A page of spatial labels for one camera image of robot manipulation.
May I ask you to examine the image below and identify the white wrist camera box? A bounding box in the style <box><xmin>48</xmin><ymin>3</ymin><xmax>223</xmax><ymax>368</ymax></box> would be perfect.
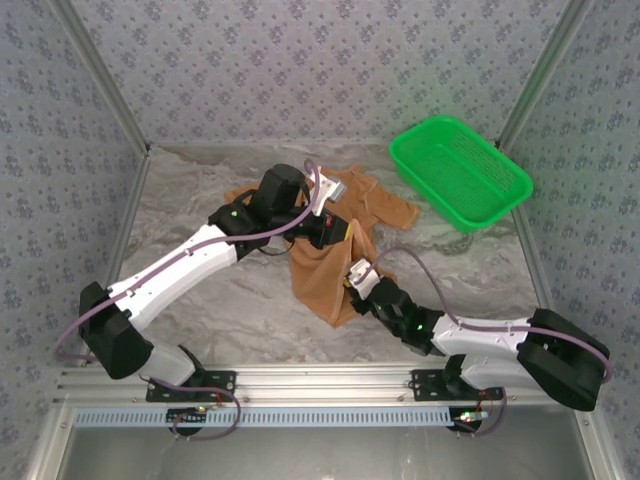
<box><xmin>311</xmin><ymin>168</ymin><xmax>347</xmax><ymax>217</ymax></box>
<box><xmin>348</xmin><ymin>258</ymin><xmax>375</xmax><ymax>290</ymax></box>

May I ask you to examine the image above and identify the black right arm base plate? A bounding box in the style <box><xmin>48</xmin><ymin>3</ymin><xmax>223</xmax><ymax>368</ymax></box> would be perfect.
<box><xmin>410</xmin><ymin>368</ymin><xmax>504</xmax><ymax>403</ymax></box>

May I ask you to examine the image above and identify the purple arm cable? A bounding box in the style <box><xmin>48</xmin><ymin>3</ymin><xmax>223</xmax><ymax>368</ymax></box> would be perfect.
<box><xmin>367</xmin><ymin>247</ymin><xmax>615</xmax><ymax>385</ymax></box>
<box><xmin>53</xmin><ymin>158</ymin><xmax>324</xmax><ymax>362</ymax></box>

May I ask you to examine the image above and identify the thin purple base cable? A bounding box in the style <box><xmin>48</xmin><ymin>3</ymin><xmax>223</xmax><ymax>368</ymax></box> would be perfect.
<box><xmin>452</xmin><ymin>387</ymin><xmax>510</xmax><ymax>439</ymax></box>
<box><xmin>149</xmin><ymin>377</ymin><xmax>243</xmax><ymax>442</ymax></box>

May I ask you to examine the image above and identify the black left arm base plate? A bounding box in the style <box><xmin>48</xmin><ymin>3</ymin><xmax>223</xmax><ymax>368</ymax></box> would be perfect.
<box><xmin>145</xmin><ymin>369</ymin><xmax>238</xmax><ymax>403</ymax></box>

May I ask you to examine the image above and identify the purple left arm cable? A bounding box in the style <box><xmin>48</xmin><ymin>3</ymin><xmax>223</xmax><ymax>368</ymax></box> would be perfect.
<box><xmin>53</xmin><ymin>158</ymin><xmax>324</xmax><ymax>362</ymax></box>

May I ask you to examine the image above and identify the black controller board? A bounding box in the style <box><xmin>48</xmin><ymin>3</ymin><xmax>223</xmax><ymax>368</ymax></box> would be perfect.
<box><xmin>166</xmin><ymin>407</ymin><xmax>209</xmax><ymax>435</ymax></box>
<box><xmin>451</xmin><ymin>407</ymin><xmax>485</xmax><ymax>435</ymax></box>

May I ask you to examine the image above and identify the green plastic mesh basket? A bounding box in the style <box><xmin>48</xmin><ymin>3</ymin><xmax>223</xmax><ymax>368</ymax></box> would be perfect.
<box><xmin>389</xmin><ymin>114</ymin><xmax>535</xmax><ymax>235</ymax></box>

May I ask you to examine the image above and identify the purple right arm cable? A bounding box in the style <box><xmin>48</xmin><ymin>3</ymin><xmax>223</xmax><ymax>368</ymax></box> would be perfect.
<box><xmin>367</xmin><ymin>247</ymin><xmax>615</xmax><ymax>385</ymax></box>

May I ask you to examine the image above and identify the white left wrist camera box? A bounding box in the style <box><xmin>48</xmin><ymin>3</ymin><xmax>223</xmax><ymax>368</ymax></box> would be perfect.
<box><xmin>311</xmin><ymin>168</ymin><xmax>347</xmax><ymax>217</ymax></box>

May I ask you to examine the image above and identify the aluminium frame post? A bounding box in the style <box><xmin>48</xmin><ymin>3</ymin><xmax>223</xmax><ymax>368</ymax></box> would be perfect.
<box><xmin>49</xmin><ymin>0</ymin><xmax>152</xmax><ymax>157</ymax></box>
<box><xmin>496</xmin><ymin>0</ymin><xmax>596</xmax><ymax>150</ymax></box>

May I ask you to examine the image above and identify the tan printed t-shirt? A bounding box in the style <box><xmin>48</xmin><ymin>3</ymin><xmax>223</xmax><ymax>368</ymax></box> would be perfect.
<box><xmin>223</xmin><ymin>163</ymin><xmax>422</xmax><ymax>329</ymax></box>

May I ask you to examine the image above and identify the grey sheet metal panel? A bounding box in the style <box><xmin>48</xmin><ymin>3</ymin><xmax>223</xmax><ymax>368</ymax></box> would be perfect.
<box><xmin>49</xmin><ymin>424</ymin><xmax>599</xmax><ymax>480</ymax></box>

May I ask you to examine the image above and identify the aluminium mounting rail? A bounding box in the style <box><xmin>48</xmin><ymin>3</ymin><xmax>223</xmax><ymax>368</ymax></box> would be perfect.
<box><xmin>53</xmin><ymin>363</ymin><xmax>600</xmax><ymax>405</ymax></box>

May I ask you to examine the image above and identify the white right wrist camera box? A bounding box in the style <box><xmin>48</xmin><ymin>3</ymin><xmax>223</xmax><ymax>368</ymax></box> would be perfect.
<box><xmin>348</xmin><ymin>258</ymin><xmax>375</xmax><ymax>290</ymax></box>

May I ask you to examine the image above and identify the white slotted cable duct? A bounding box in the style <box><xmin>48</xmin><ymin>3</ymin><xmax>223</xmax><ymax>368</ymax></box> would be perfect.
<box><xmin>73</xmin><ymin>405</ymin><xmax>485</xmax><ymax>429</ymax></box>

